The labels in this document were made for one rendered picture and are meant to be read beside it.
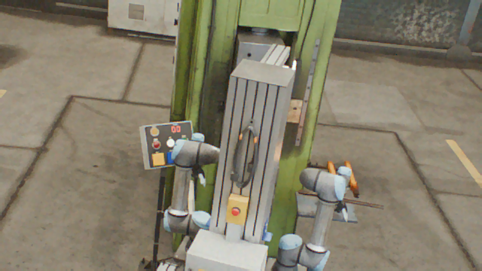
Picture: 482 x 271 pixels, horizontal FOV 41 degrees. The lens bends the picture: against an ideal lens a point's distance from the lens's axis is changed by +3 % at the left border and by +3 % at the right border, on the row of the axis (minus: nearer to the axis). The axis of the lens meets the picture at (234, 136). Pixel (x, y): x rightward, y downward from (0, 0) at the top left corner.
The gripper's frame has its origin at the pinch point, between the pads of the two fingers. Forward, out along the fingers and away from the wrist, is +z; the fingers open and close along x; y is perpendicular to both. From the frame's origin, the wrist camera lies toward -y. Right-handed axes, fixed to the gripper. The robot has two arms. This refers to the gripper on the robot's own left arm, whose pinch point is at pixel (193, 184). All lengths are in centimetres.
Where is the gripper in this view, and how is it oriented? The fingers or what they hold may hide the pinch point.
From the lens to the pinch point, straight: 401.0
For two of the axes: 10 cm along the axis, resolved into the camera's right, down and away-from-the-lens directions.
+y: -2.4, 3.9, -8.9
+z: -1.3, 8.9, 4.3
